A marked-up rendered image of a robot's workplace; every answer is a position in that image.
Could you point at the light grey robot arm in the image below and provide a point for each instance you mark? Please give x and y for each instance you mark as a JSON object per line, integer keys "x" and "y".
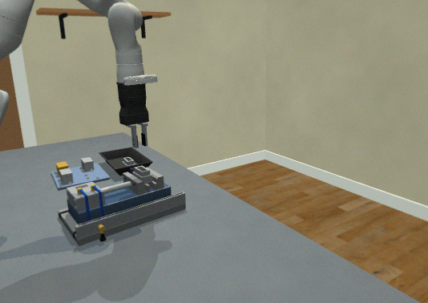
{"x": 123, "y": 20}

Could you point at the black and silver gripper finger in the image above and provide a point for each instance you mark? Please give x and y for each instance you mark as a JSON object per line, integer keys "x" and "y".
{"x": 133, "y": 135}
{"x": 144, "y": 133}

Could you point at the small orange block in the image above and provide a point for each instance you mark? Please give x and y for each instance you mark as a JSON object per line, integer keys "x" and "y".
{"x": 60, "y": 166}

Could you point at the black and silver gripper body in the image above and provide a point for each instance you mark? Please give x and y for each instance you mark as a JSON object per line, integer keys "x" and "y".
{"x": 132, "y": 98}

